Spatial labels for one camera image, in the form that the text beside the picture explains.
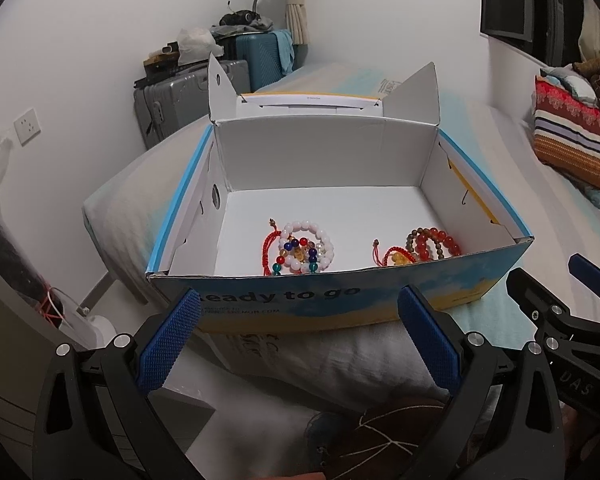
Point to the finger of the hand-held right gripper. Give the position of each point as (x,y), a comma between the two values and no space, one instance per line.
(532,290)
(592,272)

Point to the beige curtain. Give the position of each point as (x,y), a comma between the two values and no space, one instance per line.
(296,15)

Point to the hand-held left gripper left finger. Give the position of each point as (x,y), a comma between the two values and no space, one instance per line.
(167,345)

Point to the dark items on suitcase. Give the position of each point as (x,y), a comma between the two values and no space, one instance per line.
(240,17)

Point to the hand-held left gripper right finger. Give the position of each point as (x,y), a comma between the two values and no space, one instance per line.
(430,345)

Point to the black items on grey suitcase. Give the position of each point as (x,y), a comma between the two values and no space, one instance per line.
(157,62)

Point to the white wall socket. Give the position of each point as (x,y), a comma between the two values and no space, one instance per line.
(27,127)

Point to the grey suitcase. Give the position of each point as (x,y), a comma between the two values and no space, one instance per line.
(170,105)

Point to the blue yellow cardboard box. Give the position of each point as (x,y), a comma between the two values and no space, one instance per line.
(330,160)

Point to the white appliance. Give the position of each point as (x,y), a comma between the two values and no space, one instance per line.
(97,327)

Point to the brown patterned cloth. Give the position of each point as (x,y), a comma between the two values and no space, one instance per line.
(390,435)

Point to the white plastic bag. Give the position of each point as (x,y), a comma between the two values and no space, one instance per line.
(195,42)

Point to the striped woven pillow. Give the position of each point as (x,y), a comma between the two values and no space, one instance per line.
(570,135)

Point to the teal suitcase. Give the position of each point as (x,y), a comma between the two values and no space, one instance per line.
(260,57)

